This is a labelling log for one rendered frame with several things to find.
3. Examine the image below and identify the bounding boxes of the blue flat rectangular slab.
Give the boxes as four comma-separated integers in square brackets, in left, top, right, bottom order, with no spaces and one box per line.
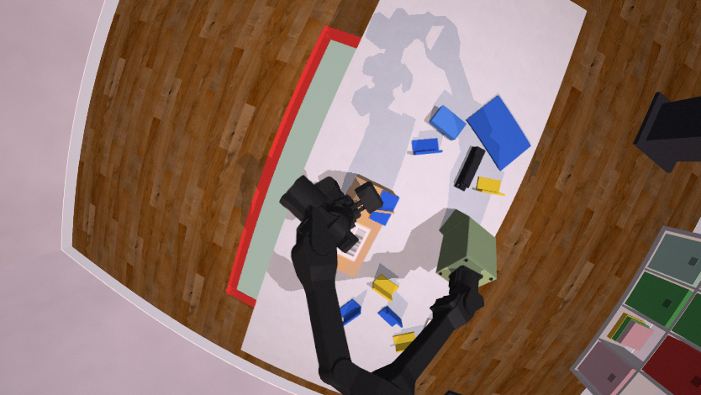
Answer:
[466,96,531,171]

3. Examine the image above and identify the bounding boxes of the blue box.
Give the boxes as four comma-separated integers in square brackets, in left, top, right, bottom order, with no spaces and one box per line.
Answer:
[429,105,466,140]

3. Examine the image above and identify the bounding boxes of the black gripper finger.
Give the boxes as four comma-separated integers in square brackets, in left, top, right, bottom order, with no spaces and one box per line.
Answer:
[346,195,361,219]

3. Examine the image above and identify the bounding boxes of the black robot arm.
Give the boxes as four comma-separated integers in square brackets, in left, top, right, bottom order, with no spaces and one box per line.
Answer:
[279,175,484,395]

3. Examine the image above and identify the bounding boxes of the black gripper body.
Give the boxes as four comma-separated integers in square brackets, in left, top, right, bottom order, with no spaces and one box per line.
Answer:
[330,182,383,229]

